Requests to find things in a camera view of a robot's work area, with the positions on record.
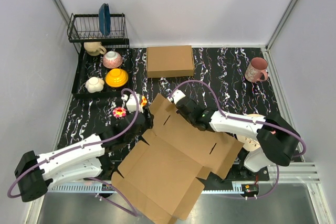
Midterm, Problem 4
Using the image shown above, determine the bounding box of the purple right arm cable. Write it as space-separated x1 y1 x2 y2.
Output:
167 79 307 200

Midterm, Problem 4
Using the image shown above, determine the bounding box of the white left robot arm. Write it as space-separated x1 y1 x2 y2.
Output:
14 108 154 202

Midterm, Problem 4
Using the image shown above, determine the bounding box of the closed brown cardboard box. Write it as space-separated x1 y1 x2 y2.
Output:
146 45 194 78

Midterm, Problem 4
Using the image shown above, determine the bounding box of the blue plate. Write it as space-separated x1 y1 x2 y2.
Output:
98 3 111 37

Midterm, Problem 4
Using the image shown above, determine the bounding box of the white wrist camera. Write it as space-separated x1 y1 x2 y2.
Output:
121 93 143 113
167 89 185 104

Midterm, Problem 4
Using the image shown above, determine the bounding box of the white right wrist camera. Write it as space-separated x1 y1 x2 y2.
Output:
167 89 185 104

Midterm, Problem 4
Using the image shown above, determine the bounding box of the pink patterned bowl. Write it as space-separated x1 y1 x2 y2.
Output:
103 51 123 69

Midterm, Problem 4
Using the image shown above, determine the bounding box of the cream pink floral plate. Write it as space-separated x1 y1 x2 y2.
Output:
236 120 262 152

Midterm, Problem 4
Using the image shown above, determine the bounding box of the brown cardboard box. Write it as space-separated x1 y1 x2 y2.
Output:
111 94 242 223
146 45 194 78

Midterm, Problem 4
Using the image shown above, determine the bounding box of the pink patterned mug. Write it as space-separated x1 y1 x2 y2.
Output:
244 57 268 83

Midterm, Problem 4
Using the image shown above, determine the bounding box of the cream ceramic mug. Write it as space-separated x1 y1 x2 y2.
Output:
83 41 107 56

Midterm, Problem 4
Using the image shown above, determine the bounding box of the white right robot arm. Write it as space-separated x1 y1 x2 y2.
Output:
173 97 300 180

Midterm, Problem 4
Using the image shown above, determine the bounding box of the pink sunflower plush toy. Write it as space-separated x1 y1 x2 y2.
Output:
112 107 127 118

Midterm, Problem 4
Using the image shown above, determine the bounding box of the white flower-shaped cup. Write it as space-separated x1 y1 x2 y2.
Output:
85 77 104 93

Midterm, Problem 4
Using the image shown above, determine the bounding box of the orange yellow ribbed bowl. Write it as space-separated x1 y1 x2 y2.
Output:
105 68 129 88

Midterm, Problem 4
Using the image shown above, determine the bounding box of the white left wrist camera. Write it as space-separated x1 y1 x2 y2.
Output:
121 93 143 113

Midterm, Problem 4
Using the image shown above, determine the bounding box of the black wire dish rack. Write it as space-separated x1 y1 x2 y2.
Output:
67 13 132 99

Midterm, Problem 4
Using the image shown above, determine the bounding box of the orange sunflower plush toy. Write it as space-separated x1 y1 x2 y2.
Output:
141 95 148 108

